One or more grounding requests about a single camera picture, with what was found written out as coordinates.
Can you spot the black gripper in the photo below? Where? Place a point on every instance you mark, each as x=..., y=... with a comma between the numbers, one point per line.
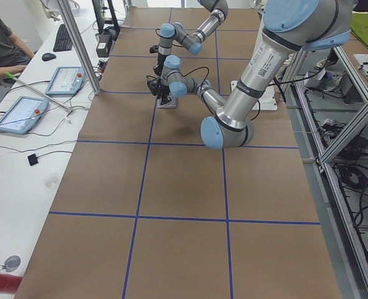
x=159, y=61
x=164, y=93

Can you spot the pink and grey towel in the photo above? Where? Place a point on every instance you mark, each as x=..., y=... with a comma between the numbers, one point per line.
x=173, y=104

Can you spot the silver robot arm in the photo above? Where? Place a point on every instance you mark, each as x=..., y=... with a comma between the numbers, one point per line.
x=191, y=42
x=288, y=27

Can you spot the black electronics board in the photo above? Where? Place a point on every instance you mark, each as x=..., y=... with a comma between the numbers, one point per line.
x=102, y=65

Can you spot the black box white label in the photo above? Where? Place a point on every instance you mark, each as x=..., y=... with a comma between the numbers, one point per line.
x=104, y=45

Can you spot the far teach pendant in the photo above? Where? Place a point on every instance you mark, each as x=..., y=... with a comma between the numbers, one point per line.
x=66, y=81

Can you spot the teach pendant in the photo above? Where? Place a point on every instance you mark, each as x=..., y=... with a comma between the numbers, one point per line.
x=23, y=115
x=66, y=81

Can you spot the black keyboard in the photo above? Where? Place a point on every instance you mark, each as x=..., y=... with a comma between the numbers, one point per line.
x=63, y=41

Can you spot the black computer mouse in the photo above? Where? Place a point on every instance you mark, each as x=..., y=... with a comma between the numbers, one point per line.
x=48, y=56

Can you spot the near teach pendant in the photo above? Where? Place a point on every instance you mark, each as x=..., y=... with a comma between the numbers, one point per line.
x=23, y=115

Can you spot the small black square pad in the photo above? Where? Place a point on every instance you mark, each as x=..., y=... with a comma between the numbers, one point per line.
x=33, y=159

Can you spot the long metal rod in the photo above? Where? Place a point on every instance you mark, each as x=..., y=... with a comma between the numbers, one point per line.
x=38, y=92

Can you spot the seated person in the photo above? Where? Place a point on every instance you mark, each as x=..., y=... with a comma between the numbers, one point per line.
x=15, y=54

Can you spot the red cylinder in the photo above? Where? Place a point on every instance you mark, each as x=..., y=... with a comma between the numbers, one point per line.
x=9, y=283

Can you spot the aluminium frame post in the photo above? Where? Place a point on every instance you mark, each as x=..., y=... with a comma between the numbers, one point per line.
x=78, y=43

